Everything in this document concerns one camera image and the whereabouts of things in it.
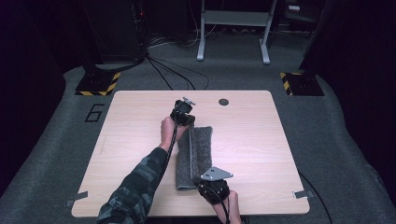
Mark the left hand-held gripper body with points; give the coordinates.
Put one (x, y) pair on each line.
(183, 112)

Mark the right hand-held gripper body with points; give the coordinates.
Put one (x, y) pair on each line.
(214, 185)

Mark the grey towel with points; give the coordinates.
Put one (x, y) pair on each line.
(199, 149)

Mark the person's left hand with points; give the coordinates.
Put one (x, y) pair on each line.
(168, 130)

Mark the person's right hand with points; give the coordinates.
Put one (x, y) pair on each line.
(232, 210)

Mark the round dark table grommet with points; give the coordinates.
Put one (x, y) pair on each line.
(223, 101)

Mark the grey tape strip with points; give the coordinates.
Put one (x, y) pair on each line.
(303, 194)
(77, 198)

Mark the black hazard-striped stand base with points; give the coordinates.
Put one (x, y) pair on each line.
(98, 84)
(300, 84)

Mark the dark computer cabinet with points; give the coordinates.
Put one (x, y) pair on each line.
(116, 29)

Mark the white metal desk frame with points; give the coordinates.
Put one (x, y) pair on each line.
(236, 18)

